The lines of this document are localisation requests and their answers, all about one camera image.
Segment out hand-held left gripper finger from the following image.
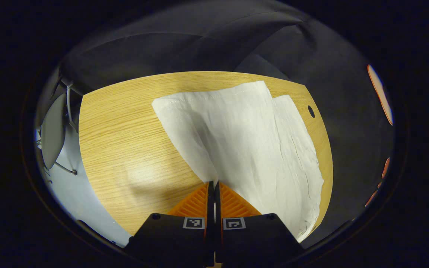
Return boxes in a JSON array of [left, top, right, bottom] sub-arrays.
[[214, 181, 305, 265], [124, 181, 215, 268]]

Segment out white jeans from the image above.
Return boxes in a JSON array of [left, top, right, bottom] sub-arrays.
[[151, 80, 325, 243]]

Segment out black backdrop cloth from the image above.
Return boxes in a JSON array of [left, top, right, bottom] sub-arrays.
[[38, 0, 395, 248]]

